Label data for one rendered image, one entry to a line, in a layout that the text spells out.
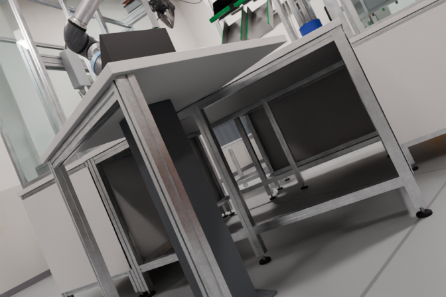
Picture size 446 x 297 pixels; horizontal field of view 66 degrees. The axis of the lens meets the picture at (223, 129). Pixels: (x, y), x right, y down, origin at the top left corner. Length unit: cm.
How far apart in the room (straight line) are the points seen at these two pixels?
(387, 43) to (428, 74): 28
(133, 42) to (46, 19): 541
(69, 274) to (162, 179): 169
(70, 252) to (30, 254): 313
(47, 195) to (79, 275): 52
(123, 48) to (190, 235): 73
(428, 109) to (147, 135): 175
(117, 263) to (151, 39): 132
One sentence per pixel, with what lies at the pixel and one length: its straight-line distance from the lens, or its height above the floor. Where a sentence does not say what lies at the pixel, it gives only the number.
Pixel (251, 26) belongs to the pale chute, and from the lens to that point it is 184.
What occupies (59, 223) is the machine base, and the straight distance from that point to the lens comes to 237.
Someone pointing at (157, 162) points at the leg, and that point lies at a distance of 83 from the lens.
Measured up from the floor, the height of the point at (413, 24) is 77.
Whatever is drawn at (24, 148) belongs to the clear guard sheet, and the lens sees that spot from 250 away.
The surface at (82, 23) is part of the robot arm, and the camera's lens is 187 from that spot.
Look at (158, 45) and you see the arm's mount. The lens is 137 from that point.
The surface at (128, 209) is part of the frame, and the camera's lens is 219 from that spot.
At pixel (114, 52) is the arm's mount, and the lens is 128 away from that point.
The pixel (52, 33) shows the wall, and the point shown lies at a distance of 658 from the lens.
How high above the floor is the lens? 56
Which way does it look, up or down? 3 degrees up
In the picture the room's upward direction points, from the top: 24 degrees counter-clockwise
